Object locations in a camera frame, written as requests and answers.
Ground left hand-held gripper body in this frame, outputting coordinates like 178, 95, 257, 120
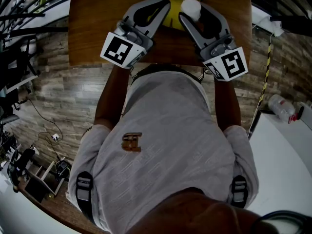
99, 20, 154, 70

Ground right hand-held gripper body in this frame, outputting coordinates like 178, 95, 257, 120
195, 34, 249, 82

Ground yellow tray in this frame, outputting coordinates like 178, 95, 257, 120
155, 0, 209, 33

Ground white round object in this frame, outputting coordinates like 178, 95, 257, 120
180, 0, 202, 20

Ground person's right forearm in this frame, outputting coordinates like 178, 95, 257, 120
213, 78, 242, 131

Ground person's left forearm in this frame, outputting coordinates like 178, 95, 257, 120
94, 66, 132, 131

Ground yellow black striped tape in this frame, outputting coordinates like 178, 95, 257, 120
257, 41, 273, 109

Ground wooden table with hairpin legs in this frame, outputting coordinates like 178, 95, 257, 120
68, 0, 253, 68

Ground white sheet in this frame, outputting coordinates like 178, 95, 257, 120
251, 5, 285, 38

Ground dark trousers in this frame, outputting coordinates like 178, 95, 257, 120
130, 63, 203, 84

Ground clear plastic bottle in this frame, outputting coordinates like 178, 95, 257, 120
268, 94, 299, 124

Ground black bar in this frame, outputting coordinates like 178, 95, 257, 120
270, 15, 312, 35

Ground grey T-shirt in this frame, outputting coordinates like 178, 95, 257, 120
67, 71, 259, 231

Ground black metal rack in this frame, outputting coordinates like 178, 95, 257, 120
0, 0, 71, 102

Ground white table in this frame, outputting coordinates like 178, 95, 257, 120
247, 110, 312, 216

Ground black equipment pile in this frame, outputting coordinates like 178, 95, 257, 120
7, 147, 36, 192

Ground person's face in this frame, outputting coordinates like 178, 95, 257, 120
126, 186, 281, 234

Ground grey black shoulder strap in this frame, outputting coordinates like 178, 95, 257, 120
75, 171, 95, 223
230, 175, 249, 209

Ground white wooden frame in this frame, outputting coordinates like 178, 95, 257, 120
23, 161, 66, 203

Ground black head camera cable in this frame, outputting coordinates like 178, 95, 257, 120
251, 210, 312, 234

